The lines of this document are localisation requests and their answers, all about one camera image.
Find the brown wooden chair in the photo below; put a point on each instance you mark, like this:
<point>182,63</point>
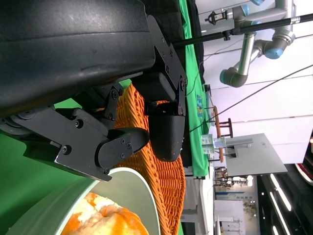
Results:
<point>215,122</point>

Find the orange striped bread roll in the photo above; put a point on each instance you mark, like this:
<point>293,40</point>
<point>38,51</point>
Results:
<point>110,220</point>

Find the orange wicker basket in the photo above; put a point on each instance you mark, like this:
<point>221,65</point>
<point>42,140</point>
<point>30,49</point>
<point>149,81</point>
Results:
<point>166,186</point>

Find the grey flat monitor panel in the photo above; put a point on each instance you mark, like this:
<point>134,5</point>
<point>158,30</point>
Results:
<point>256,156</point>

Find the black pole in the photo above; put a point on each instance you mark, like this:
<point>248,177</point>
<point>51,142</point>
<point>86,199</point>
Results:
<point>256,27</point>

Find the small white green box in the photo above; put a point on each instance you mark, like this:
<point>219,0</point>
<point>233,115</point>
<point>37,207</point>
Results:
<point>207,149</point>
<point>207,140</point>

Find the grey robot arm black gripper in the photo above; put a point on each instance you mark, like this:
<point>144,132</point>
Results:
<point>239,13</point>

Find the green tablecloth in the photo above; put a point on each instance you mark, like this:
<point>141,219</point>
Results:
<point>24,176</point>

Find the green cloth with cartoon print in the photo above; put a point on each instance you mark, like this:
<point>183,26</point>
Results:
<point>195,147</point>

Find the pale green bowl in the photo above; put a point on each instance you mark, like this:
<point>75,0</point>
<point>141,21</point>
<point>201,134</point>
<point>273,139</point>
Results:
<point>49,210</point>

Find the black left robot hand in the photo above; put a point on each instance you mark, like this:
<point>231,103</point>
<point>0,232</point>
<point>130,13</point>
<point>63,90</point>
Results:
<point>73,49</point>

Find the red white curved rail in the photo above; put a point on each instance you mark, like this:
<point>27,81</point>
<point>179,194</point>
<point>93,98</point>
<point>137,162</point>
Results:
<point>305,176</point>

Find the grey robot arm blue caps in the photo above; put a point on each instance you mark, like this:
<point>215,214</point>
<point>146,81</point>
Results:
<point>247,56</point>
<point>258,2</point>

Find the clear plastic container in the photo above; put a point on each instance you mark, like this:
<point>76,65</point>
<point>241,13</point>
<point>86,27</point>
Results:
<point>219,142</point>

